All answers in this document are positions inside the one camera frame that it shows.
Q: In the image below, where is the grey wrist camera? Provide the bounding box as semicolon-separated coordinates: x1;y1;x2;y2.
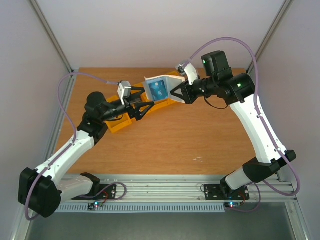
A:
117;81;132;105
175;60;199;86

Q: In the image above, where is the right rear aluminium frame post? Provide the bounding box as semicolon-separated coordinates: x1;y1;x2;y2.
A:
255;0;294;62

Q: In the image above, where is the yellow plastic bin row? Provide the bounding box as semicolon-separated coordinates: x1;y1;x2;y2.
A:
106;70;182;134

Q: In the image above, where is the aluminium front rail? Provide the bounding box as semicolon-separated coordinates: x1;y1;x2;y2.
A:
22;174;298;203

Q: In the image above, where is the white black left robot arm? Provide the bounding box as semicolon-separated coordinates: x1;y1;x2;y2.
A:
18;81;155;221

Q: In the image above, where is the right small circuit board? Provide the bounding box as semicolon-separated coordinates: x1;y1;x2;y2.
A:
224;201;243;209

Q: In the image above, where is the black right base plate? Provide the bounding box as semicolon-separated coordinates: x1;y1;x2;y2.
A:
200;184;250;201

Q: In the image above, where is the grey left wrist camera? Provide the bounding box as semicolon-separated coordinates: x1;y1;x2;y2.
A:
117;81;132;105

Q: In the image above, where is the grey slotted cable duct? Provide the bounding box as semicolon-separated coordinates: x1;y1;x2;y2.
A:
56;202;225;214

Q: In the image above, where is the small circuit board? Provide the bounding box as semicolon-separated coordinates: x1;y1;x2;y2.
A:
224;201;243;209
87;202;104;211

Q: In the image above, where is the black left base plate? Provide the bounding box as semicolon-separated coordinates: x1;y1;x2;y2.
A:
72;183;117;201

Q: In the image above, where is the aluminium frame post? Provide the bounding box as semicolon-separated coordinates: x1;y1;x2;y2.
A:
28;0;76;77
255;0;294;62

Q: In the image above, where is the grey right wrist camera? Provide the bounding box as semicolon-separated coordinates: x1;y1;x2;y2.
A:
175;60;199;86

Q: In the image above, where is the right side aluminium rail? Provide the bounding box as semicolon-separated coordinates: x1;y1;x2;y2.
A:
243;70;287;183

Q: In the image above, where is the aluminium rail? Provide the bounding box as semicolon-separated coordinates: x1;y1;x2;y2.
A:
44;72;76;162
243;70;287;183
22;174;298;203

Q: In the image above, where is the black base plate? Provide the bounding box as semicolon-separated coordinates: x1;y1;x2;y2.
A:
72;183;117;201
200;184;250;201

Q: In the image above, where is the left rear aluminium frame post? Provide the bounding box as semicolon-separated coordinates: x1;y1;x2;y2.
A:
28;0;76;77

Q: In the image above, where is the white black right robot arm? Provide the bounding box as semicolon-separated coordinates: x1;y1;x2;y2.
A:
170;50;297;199

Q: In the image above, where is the blue VIP card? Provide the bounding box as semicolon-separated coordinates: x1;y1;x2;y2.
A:
148;80;168;102

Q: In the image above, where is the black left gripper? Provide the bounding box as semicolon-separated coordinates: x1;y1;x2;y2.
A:
100;86;155;122

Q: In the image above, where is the left side aluminium rail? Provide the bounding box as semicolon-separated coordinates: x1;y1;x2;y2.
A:
44;72;76;162

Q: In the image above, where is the left small circuit board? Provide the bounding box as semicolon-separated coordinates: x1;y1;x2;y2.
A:
87;202;104;211

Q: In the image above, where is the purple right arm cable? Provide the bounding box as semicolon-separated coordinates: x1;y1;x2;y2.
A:
184;36;301;213

